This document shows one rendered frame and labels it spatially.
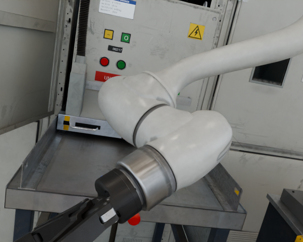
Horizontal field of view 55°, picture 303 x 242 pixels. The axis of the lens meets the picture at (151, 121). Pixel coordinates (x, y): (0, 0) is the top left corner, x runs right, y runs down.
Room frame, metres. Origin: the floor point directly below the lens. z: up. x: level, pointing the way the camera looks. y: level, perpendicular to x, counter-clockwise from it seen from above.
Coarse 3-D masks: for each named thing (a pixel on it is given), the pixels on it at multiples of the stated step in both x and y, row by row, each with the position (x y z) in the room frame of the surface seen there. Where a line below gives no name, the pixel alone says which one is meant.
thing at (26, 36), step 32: (0, 0) 0.91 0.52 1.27; (32, 0) 1.07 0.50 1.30; (64, 0) 1.24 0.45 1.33; (0, 32) 0.92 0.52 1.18; (32, 32) 1.09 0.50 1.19; (0, 64) 0.93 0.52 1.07; (32, 64) 1.11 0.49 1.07; (0, 96) 0.94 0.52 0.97; (32, 96) 1.13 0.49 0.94; (0, 128) 0.95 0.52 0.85
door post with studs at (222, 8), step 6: (216, 0) 1.38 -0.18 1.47; (222, 0) 1.38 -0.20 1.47; (210, 6) 1.38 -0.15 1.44; (216, 6) 1.38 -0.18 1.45; (222, 6) 1.38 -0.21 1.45; (222, 12) 1.38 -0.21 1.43; (222, 18) 1.38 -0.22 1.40; (216, 36) 1.38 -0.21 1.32; (216, 42) 1.38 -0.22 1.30; (204, 84) 1.38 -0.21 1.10; (204, 90) 1.38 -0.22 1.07; (198, 108) 1.38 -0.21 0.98; (168, 228) 1.38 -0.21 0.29; (168, 234) 1.38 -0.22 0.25; (162, 240) 1.38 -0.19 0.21
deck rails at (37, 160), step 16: (48, 128) 0.86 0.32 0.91; (48, 144) 0.89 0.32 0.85; (32, 160) 0.69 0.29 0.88; (48, 160) 0.77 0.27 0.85; (32, 176) 0.67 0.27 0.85; (208, 176) 0.89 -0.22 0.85; (224, 176) 0.81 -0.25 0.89; (224, 192) 0.79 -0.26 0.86; (240, 192) 0.70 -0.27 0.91; (224, 208) 0.70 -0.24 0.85
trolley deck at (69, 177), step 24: (72, 144) 0.94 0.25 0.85; (96, 144) 0.98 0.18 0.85; (120, 144) 1.03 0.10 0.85; (24, 168) 0.71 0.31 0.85; (48, 168) 0.73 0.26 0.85; (72, 168) 0.76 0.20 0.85; (96, 168) 0.79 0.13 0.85; (24, 192) 0.61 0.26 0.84; (48, 192) 0.62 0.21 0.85; (72, 192) 0.64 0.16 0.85; (96, 192) 0.66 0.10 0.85; (192, 192) 0.77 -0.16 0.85; (144, 216) 0.66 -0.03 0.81; (168, 216) 0.67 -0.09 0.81; (192, 216) 0.68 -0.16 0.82; (216, 216) 0.69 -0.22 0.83; (240, 216) 0.70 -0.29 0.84
